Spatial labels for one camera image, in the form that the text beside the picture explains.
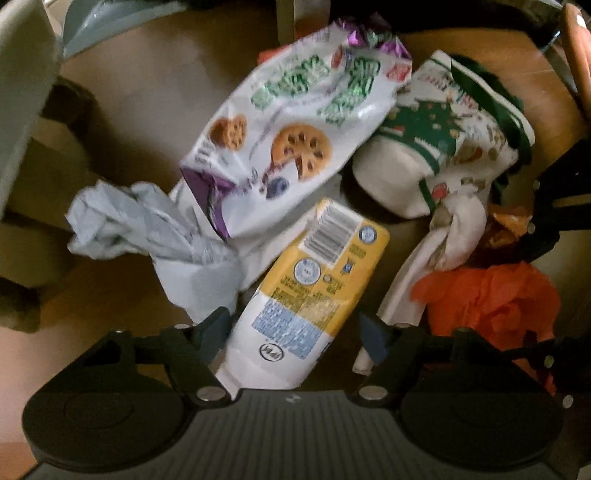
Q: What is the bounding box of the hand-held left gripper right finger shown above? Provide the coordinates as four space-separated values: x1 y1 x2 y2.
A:
352 311 509 408

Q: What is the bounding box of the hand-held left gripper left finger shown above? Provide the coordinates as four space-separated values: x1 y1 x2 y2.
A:
83 306 234 408

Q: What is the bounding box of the pale furniture panel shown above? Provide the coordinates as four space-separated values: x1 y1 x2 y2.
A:
0 0 64 204

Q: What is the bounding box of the crumpled grey plastic bag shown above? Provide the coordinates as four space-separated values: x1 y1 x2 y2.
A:
66 181 243 324

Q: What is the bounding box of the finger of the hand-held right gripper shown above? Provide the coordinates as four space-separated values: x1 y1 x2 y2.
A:
519 138 591 264
517 340 576 411

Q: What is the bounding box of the festive tree print cloth bag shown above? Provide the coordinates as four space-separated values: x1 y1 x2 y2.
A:
352 50 536 376

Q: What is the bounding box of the white cookie snack bag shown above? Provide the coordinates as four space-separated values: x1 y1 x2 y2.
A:
179 16 413 241

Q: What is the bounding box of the orange foil wrapper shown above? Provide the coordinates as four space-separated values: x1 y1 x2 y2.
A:
482 205 532 252

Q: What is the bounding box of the grey plastic sheet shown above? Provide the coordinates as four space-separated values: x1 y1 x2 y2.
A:
62 0 185 59

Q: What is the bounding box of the yellow and white food packet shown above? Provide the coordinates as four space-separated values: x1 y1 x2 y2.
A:
217 198 391 401

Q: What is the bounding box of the orange plastic bag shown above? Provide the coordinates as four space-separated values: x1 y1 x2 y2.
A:
411 261 562 395

